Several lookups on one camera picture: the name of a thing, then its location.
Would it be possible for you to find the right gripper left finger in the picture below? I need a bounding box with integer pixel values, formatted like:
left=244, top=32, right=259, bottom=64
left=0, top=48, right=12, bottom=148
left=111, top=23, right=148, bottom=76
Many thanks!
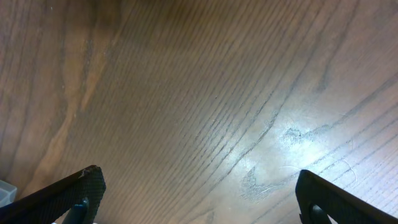
left=1, top=165, right=106, bottom=224

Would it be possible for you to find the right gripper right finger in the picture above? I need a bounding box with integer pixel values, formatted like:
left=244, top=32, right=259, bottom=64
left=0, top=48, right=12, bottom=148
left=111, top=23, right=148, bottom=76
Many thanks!
left=295, top=170, right=397, bottom=223

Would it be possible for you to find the clear plastic storage container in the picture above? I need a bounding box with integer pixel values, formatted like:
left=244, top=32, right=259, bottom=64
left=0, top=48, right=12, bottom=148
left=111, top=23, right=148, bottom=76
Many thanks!
left=0, top=180, right=17, bottom=208

